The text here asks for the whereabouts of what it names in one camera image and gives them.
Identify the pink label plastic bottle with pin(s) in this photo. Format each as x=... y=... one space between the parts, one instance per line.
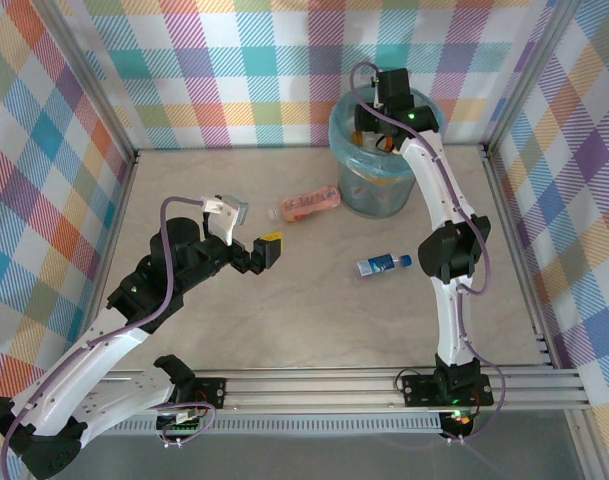
x=309 y=204

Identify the blue label water bottle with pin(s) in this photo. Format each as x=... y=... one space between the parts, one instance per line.
x=379 y=265

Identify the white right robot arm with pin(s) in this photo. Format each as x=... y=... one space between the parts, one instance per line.
x=434 y=180

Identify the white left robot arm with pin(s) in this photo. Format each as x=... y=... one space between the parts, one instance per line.
x=84 y=360

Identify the blue plastic bin liner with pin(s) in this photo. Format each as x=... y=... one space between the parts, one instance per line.
x=339 y=140

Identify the translucent grey plastic bin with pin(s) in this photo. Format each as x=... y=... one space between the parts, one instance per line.
x=379 y=200

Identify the green circuit board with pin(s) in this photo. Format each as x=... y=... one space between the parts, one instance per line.
x=181 y=427

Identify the small black circuit board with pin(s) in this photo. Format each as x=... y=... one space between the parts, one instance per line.
x=459 y=422

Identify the aluminium side rail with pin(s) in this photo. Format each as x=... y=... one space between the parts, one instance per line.
x=128 y=175
x=540 y=320

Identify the aluminium mounting rail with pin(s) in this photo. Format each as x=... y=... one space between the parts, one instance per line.
x=309 y=390

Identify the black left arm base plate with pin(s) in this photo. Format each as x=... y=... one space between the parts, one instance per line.
x=211 y=392

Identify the aluminium frame post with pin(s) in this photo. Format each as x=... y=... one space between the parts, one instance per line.
x=530 y=75
x=99 y=90

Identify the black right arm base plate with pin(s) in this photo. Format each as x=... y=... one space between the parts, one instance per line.
x=419 y=390

